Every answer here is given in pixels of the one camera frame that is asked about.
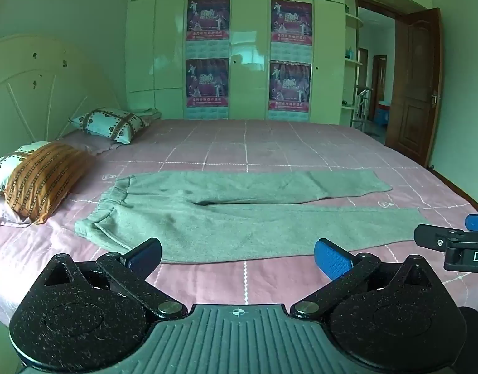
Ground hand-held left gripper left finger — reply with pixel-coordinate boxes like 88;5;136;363
38;237;190;321

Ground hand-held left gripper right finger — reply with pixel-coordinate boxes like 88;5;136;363
290;238;439;321

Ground grey-green pants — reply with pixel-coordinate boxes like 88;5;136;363
74;169;438;264

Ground bed with pink checked sheet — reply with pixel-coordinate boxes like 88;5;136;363
0;119;478;328

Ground blue plastic bin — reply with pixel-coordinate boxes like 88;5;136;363
373;101;390;127

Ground orange striped patterned pillow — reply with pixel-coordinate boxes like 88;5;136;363
0;141;98;226

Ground brown wooden door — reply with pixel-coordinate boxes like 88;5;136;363
394;8;444;168

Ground pink pillow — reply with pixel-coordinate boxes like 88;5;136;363
0;195;34;228
55;129;125;157

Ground folded green cloth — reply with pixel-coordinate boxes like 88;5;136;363
124;106;162;127

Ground metal rack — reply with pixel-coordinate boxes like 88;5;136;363
352;89;370;133

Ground hallway wooden door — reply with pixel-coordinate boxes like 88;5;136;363
370;55;388;104

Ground cream corner shelf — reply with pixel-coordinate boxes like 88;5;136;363
340;0;365;127

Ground cream headboard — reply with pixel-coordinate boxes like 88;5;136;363
0;34;123;164

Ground glossy cream wardrobe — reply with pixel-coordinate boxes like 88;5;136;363
126;0;432;127

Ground wall poster with calendar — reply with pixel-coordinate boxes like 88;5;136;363
185;58;230;121
270;0;314;63
186;0;231;60
268;61;312;122

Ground wooden door frame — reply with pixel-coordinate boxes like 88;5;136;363
355;0;434;141

